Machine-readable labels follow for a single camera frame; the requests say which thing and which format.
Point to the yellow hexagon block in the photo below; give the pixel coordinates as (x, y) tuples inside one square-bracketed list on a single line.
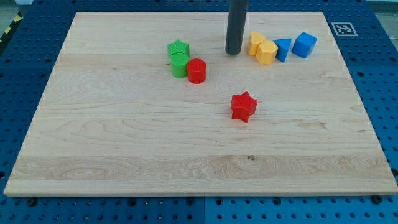
[(266, 52)]

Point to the yellow heart block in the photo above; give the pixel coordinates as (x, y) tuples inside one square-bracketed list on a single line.
[(255, 38)]

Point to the blue triangle block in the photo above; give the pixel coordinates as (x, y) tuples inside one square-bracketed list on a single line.
[(283, 46)]

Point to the red star block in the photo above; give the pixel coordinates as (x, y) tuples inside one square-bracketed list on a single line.
[(243, 106)]

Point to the red cylinder block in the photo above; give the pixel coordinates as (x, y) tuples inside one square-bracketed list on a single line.
[(196, 69)]

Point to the light wooden board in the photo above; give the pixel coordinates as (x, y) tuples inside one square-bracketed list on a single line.
[(114, 122)]

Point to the green cylinder block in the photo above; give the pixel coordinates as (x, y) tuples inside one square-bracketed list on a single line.
[(179, 64)]

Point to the green star block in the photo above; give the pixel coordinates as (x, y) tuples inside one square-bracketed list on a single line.
[(178, 47)]

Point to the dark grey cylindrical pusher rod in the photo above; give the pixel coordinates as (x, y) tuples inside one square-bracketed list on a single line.
[(235, 27)]

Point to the blue cube block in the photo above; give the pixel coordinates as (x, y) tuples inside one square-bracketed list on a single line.
[(304, 44)]

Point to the white fiducial marker tag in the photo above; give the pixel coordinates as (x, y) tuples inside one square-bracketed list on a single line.
[(344, 29)]

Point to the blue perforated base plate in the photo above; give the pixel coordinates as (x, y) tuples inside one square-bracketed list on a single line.
[(31, 53)]

